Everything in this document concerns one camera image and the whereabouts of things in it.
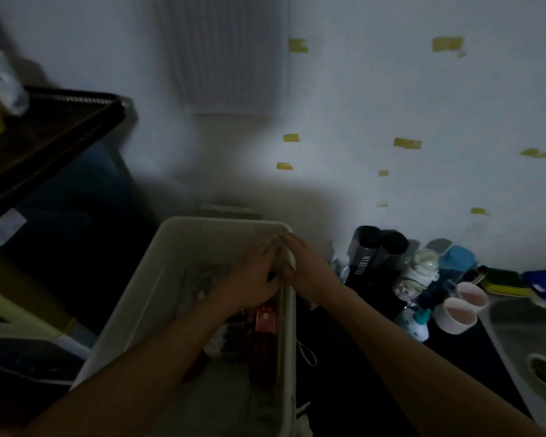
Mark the person's right hand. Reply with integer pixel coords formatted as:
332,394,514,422
280,231,346,308

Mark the person's left hand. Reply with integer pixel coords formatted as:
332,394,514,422
218,236,285,314

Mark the small red box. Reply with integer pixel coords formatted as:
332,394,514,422
254,302,277,335

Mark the clear cotton swab box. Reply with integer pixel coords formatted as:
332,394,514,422
202,322,251,360

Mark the white plastic storage bin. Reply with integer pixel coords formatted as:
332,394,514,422
70,215,297,437

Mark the cream plush covered bottle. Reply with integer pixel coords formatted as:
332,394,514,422
393,248,440,301

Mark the white lotion bottle teal cap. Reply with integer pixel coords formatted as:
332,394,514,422
394,304,433,344

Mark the cream umbrella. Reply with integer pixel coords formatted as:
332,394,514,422
293,401,315,437

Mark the blue plastic bottle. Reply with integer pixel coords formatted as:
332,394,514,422
425,244,479,305

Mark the white cup pink inside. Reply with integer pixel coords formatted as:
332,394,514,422
456,282,490,313
433,297,479,336

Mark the person's right forearm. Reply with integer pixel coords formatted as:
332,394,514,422
320,286,546,437

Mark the person's left forearm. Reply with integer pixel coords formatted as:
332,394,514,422
22,291,242,437

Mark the black table countertop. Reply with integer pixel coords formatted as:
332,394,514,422
293,231,533,437

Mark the yellow green sponge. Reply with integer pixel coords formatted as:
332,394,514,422
477,267,533,299

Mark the steel sink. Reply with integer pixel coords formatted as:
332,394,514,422
480,295,546,435

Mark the black woven tray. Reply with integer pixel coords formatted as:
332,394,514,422
0,86,127,219

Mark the white sticker label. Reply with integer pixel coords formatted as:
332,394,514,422
0,208,28,247

